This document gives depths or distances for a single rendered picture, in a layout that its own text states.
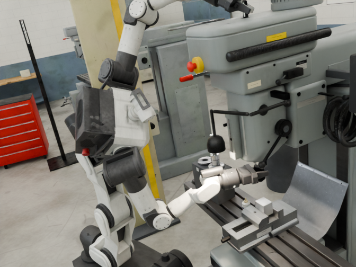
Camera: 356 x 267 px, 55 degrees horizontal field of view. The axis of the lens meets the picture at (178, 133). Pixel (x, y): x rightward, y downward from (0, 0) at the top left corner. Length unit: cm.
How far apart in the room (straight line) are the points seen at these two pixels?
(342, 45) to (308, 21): 23
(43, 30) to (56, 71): 111
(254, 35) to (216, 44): 14
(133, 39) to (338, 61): 86
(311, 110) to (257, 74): 33
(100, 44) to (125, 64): 141
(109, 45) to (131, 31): 142
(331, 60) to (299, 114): 26
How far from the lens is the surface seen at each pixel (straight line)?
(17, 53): 1015
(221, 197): 191
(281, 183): 368
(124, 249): 208
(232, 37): 121
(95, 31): 292
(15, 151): 592
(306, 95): 148
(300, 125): 149
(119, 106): 143
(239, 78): 127
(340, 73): 149
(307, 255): 160
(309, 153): 189
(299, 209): 191
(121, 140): 138
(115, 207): 184
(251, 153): 143
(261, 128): 139
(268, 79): 133
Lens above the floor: 199
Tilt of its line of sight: 21 degrees down
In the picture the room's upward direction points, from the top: 10 degrees counter-clockwise
